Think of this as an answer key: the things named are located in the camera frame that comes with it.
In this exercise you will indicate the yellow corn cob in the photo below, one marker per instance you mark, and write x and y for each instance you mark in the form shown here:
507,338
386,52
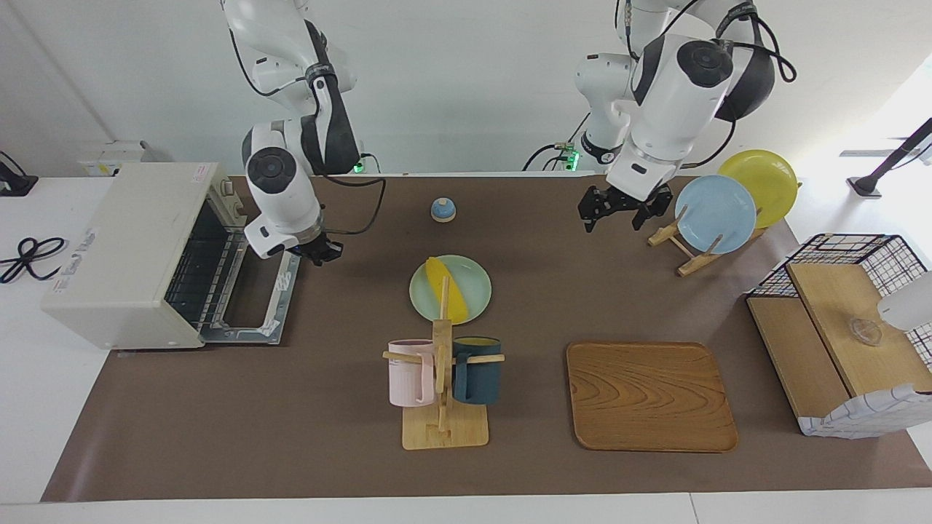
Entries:
437,271

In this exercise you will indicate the dark teal mug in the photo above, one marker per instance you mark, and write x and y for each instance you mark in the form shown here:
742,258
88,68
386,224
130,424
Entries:
480,378

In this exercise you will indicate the white checked cloth liner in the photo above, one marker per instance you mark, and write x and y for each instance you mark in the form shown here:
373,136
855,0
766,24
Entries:
874,418

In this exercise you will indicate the metal oven rack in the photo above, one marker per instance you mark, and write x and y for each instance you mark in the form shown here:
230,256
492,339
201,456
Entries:
204,269

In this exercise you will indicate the beige toaster oven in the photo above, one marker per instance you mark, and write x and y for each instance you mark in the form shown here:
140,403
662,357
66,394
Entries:
116,247

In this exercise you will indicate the white rounded device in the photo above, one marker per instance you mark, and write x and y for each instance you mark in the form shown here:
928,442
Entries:
910,302

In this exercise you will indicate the black clamp stand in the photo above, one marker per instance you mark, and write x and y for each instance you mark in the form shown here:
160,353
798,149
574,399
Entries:
14,185

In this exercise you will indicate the wooden mug tree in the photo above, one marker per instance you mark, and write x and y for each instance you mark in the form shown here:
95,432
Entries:
444,433

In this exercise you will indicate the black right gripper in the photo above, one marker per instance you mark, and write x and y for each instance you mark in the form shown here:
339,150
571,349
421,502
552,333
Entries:
314,247

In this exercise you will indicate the pink mug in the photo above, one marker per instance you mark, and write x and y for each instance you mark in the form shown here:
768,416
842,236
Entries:
408,378

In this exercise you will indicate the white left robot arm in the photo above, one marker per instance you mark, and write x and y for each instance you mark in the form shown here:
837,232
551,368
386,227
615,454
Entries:
677,94

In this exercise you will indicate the small blue lid wooden knob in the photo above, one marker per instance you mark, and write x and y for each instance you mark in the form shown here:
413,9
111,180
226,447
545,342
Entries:
443,211

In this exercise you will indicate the wooden tray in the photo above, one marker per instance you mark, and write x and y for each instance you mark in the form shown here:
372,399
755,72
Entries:
648,397

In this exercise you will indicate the pale green plate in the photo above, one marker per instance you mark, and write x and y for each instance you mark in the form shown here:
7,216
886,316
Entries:
475,291

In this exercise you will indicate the yellow plate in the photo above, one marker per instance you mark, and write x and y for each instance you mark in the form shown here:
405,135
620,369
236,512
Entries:
772,182

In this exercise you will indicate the wooden plate rack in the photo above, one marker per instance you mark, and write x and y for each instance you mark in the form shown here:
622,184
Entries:
692,266

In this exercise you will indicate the small clear glass dish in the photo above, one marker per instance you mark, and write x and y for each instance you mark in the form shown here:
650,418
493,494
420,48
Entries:
865,332

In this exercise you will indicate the black angled stand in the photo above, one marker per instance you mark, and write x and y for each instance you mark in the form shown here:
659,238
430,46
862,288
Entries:
866,185

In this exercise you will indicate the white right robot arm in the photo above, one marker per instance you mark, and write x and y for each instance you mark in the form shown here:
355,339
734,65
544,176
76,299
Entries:
280,189

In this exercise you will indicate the light blue plate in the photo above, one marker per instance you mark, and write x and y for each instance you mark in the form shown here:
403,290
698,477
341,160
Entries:
717,215

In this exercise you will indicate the brown table mat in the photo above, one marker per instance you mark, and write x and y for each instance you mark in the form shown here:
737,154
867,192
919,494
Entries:
291,407

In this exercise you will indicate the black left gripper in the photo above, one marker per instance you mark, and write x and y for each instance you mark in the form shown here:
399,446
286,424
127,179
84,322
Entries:
622,200

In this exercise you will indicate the white socket box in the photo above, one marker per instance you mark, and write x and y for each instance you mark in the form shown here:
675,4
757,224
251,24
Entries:
98,164

